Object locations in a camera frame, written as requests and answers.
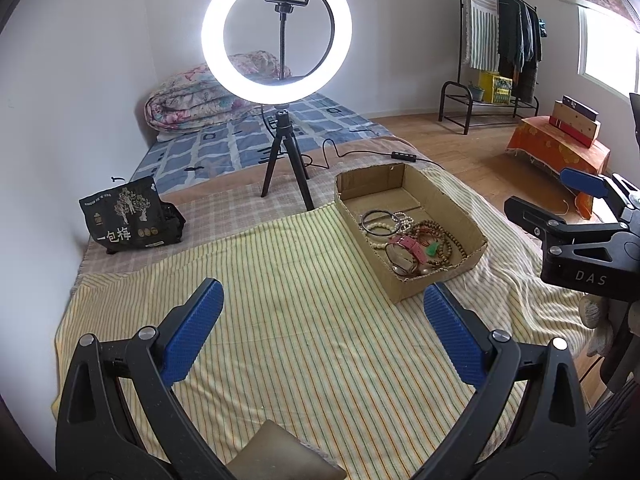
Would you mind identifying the brown wooden bead necklace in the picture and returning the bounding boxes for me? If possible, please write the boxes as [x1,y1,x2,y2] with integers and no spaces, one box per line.
[389,219,469,279]

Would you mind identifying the red strap watch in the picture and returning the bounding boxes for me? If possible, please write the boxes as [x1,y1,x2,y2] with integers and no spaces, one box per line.
[387,235,426,264]

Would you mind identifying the black hair ties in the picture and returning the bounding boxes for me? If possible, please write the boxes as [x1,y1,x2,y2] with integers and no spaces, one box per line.
[360,209,402,238]

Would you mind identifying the white pearl necklace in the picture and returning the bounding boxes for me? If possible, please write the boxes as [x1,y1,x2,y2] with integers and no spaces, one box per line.
[360,211,417,252]

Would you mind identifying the stacked books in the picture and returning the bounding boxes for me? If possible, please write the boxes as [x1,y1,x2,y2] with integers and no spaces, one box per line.
[549,98,601,148]

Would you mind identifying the orange cloth covered stool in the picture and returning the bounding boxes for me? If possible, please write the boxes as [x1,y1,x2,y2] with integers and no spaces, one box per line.
[505,115,612,220]

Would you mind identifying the yellow box on rack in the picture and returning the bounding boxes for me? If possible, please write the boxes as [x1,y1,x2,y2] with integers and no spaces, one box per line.
[478,70,513,104]

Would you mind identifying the window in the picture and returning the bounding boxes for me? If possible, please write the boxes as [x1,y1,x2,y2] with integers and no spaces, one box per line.
[578,6,639,96]

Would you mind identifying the black clothes rack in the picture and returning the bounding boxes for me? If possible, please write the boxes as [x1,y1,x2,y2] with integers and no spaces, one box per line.
[438,0,546,134]

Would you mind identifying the dark hanging clothes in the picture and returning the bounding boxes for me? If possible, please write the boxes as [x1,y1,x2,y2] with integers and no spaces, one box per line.
[498,0,542,103]

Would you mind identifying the cardboard box tray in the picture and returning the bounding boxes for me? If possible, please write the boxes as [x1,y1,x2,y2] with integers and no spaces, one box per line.
[335,164,488,302]

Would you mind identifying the white striped hanging towel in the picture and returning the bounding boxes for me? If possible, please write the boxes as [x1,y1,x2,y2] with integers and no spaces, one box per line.
[461,0,499,73]

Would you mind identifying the black snack bag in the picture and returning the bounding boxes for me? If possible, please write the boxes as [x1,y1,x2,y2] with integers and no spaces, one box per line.
[79,177,186,255]

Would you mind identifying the yellow striped cloth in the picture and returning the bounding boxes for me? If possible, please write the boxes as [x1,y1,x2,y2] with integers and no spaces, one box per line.
[55,168,588,479]

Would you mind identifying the blue patterned bedsheet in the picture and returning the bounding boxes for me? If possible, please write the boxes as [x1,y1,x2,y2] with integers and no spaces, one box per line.
[132,93,390,194]

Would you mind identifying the black tripod stand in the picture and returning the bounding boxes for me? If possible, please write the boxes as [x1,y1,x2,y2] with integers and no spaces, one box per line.
[259,108,317,213]

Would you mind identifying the black phone holder gooseneck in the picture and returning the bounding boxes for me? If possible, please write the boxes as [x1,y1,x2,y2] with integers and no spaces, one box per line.
[264,0,310,80]

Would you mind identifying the floral folded quilt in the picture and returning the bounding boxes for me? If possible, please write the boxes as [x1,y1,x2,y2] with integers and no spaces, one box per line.
[143,50,292,139]

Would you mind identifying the black power cable with remote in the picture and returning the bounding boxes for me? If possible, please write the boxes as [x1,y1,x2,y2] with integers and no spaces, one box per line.
[257,104,442,172]

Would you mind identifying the white ring light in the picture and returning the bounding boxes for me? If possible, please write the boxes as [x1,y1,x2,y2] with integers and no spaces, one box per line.
[201,0,352,105]

